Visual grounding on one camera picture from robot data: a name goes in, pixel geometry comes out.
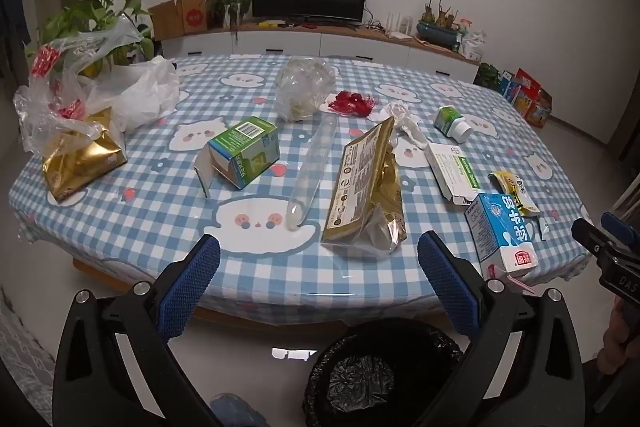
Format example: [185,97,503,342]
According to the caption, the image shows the white television cabinet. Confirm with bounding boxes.
[154,21,482,84]

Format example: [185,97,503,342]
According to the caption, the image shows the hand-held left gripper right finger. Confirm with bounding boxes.
[415,231,583,427]

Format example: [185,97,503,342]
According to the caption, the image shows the bonsai in blue pot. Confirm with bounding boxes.
[416,0,464,52]

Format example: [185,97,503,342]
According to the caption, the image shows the white bag with spray bottle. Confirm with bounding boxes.
[459,19,487,60]

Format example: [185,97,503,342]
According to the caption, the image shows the green carton box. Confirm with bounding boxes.
[194,117,281,198]

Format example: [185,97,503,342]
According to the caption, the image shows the yellow snack packet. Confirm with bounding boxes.
[488,171,541,216]

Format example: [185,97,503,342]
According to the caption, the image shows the colourful toy boxes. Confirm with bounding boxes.
[499,69,554,128]

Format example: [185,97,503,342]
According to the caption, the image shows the blue white milk carton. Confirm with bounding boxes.
[464,193,540,281]

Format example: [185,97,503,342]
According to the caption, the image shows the bin with black liner bag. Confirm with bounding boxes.
[302,319,466,427]

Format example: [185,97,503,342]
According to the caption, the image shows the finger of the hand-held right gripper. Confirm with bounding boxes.
[571,218,618,265]
[601,212,640,254]

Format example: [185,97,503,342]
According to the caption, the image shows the crumpled white tissue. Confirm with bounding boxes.
[379,102,431,151]

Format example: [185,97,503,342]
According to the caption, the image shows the large green potted plant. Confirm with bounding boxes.
[39,0,156,72]

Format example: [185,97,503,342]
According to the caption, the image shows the person's right hand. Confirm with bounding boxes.
[597,297,640,374]

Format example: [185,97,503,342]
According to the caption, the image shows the blue slipper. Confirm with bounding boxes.
[210,394,272,427]

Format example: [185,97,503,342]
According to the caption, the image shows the blue checked printed tablecloth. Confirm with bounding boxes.
[9,54,596,313]

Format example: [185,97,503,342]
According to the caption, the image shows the small gold foil bag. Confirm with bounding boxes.
[42,107,129,202]

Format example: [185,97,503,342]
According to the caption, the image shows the thin leafy potted plants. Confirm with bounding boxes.
[205,0,254,40]

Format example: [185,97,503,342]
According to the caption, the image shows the small green floor plant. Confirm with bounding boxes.
[473,63,502,91]

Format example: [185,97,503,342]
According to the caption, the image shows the crumpled clear plastic bag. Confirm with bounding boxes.
[273,57,337,122]

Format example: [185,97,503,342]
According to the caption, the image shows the cardboard box with red mark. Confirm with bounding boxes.
[177,0,209,34]

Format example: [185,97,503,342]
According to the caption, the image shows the white router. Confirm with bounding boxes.
[384,11,414,41]

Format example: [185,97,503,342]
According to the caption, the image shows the grey patterned rug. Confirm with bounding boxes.
[0,294,57,408]

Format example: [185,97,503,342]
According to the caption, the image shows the plain brown cardboard box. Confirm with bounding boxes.
[147,0,185,42]

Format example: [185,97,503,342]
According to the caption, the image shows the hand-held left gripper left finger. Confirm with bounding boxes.
[52,234,222,427]

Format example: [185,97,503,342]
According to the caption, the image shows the red wrapper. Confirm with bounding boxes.
[327,90,382,117]

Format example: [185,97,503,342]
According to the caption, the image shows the white green medicine box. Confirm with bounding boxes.
[425,142,484,206]

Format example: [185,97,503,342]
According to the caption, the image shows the large gold foil bag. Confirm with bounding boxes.
[320,117,407,259]

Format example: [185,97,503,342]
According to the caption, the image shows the white plastic bag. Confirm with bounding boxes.
[92,56,181,134]

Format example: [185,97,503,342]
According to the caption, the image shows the clear plastic tube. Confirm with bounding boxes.
[287,114,337,228]

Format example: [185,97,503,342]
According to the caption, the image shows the green white medicine bottle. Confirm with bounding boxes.
[433,106,472,142]

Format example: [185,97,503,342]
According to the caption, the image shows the clear plastic bag red print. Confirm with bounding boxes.
[14,18,146,158]

